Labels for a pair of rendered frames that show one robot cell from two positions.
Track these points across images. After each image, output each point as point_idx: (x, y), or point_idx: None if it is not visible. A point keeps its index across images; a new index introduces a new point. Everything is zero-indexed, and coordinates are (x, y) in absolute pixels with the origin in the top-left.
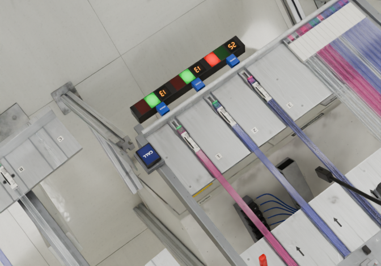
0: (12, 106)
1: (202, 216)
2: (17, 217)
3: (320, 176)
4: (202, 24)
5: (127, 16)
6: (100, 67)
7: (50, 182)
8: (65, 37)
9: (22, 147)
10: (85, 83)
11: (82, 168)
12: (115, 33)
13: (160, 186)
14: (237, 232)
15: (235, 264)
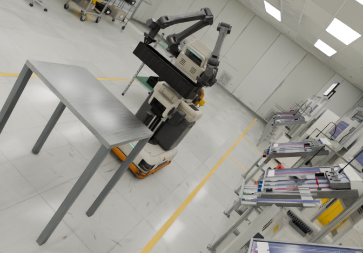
0: (200, 252)
1: (294, 191)
2: None
3: (307, 164)
4: (226, 225)
5: (209, 223)
6: (213, 238)
7: None
8: (200, 230)
9: (244, 190)
10: (212, 244)
11: None
12: (210, 228)
13: None
14: (296, 232)
15: (311, 191)
